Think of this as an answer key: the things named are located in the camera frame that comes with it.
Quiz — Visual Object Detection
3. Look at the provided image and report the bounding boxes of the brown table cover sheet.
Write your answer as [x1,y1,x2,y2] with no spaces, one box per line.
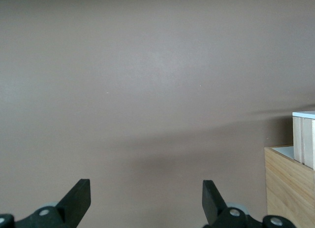
[0,0,315,228]

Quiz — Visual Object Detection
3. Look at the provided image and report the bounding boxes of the white-front drawer without handle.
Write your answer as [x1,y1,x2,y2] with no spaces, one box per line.
[270,146,295,160]

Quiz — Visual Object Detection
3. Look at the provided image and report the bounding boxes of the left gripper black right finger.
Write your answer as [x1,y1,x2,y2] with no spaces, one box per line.
[202,180,296,228]

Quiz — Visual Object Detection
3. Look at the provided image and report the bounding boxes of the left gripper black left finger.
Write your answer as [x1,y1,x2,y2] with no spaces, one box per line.
[16,179,91,228]

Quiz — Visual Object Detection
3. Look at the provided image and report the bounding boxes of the oak wooden drawer cabinet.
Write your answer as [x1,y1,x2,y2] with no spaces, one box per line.
[264,145,315,228]

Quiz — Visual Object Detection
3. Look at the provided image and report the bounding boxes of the white-front drawer with handle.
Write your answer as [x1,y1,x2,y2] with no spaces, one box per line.
[292,110,315,170]

